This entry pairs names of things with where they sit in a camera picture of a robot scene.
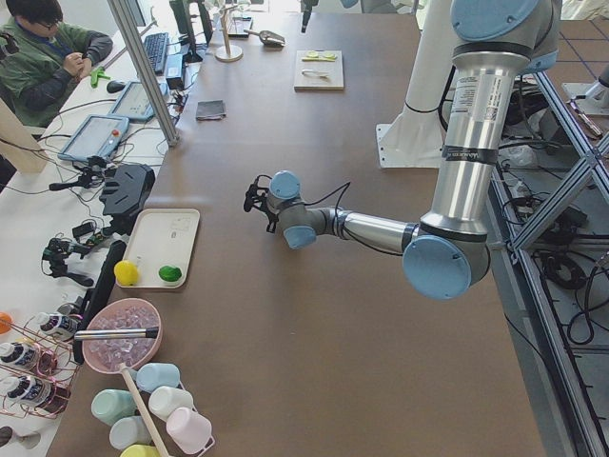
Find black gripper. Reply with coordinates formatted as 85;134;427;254
243;175;279;233

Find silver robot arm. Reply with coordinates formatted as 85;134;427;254
301;0;319;33

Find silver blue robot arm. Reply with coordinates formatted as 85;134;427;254
244;1;561;300

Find metal tongs on bowl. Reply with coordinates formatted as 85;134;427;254
73;327;161;341

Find wooden long spoon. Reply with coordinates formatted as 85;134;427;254
118;364;169;457

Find pink bowl of ice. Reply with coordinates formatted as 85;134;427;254
81;298;163;374

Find cream tray with bear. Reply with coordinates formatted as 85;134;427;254
116;209;200;289

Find green lime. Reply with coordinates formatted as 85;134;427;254
158;265;183;283

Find grey folded cloth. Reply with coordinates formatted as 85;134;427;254
195;100;226;122

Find yellow lemon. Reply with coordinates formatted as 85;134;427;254
113;260;139;287

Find bamboo cutting board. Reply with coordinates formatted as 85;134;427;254
293;50;344;91

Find wooden mug tree stand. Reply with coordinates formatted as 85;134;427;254
214;4;244;63

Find blue teach pendant far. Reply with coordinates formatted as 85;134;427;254
108;81;154;123

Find blue teach pendant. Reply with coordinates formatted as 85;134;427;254
58;115;129;163
108;81;154;123

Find metal scoop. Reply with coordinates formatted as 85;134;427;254
245;30;285;48

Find blue teach pendant near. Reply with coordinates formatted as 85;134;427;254
58;115;129;163

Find light blue cup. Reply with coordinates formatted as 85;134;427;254
136;363;181;393

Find computer mouse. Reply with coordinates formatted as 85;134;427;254
106;80;126;93

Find black keyboard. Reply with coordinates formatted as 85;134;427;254
143;32;169;75

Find white cup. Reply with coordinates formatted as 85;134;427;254
148;386;194;421

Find pink cup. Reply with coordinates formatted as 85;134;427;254
166;407;215;455

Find mint green cup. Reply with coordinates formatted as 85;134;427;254
90;388;137;427

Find pale blue cup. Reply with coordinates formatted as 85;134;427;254
108;416;152;450

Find yellow cup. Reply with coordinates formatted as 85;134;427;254
120;444;160;457

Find person in green jacket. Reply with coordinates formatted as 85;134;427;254
1;1;113;128

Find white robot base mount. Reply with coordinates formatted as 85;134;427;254
376;0;458;169

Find aluminium frame post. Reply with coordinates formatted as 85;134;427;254
108;0;180;148

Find copper wire bottle rack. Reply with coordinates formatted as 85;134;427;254
1;312;79;420

